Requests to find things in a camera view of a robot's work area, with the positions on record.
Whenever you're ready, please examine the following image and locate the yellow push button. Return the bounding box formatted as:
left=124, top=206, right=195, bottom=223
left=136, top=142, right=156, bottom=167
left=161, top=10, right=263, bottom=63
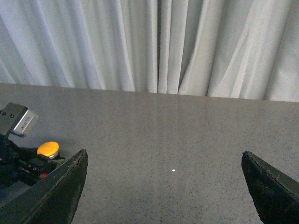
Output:
left=37, top=141, right=60, bottom=160

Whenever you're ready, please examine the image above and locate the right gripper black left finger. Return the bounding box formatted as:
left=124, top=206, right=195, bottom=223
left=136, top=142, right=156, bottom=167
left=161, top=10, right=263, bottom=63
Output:
left=0, top=149, right=88, bottom=224

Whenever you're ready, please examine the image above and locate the white pleated curtain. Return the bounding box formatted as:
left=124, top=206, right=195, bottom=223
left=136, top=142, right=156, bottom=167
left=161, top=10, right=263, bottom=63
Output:
left=0, top=0, right=299, bottom=102

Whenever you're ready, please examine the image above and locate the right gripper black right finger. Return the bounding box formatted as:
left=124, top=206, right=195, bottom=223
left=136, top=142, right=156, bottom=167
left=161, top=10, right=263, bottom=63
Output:
left=242, top=151, right=299, bottom=224

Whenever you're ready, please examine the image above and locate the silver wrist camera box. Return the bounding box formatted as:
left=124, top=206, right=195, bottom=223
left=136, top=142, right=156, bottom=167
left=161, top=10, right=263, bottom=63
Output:
left=0, top=102, right=39, bottom=138

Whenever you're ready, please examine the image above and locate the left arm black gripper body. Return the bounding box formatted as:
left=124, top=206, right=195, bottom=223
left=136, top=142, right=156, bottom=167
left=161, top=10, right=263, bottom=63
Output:
left=0, top=135, right=65, bottom=189

